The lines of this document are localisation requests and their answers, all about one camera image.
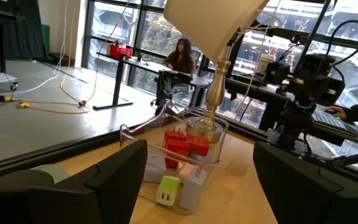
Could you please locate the red wall charger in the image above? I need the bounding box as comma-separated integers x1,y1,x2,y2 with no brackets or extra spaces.
165,139,191,170
163,127,186,147
185,134,211,157

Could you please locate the black curtain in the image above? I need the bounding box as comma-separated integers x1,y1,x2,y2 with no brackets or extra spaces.
0,0,48,62

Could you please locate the green wall charger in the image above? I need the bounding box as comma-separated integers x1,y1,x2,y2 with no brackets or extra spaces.
155,175,181,207

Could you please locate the lavender wall charger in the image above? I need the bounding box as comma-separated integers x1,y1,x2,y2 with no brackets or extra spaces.
178,166,209,212
188,151,214,164
143,152,167,183

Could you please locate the green board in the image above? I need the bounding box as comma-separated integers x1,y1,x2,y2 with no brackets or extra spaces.
40,24,51,55

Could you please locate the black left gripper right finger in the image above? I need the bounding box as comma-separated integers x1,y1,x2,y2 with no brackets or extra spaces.
253,141,358,224

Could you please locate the glass window wall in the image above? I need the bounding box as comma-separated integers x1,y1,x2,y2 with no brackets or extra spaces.
82,0,358,175

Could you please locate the person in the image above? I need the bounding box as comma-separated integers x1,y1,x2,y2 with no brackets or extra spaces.
154,37,197,116

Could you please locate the black standing desk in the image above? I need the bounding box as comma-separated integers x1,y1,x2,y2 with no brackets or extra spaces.
91,51,213,111

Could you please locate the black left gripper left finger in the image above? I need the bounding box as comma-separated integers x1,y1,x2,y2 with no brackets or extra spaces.
0,140,148,224

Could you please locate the yellow hanging cable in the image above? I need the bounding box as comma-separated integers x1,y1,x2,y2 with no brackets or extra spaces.
4,12,93,114

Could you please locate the table lamp with white shade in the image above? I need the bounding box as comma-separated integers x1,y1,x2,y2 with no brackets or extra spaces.
163,0,270,144

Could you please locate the person's hand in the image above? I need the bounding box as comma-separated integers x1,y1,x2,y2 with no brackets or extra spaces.
328,105,349,121

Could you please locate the black keyboard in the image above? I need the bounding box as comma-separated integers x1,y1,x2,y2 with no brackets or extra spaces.
311,108,358,138

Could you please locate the clear plastic bin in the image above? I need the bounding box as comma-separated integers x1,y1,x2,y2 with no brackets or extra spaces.
119,101,229,215

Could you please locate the red toolbox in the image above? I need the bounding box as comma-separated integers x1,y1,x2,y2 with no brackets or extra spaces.
109,43,133,60

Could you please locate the mint capped hourglass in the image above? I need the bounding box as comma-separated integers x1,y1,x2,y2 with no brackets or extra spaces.
0,164,71,187

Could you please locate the white hanging cable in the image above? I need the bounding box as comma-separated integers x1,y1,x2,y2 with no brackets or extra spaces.
0,0,70,97

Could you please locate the black boom pole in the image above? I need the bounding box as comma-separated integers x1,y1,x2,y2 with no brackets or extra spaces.
293,0,337,78

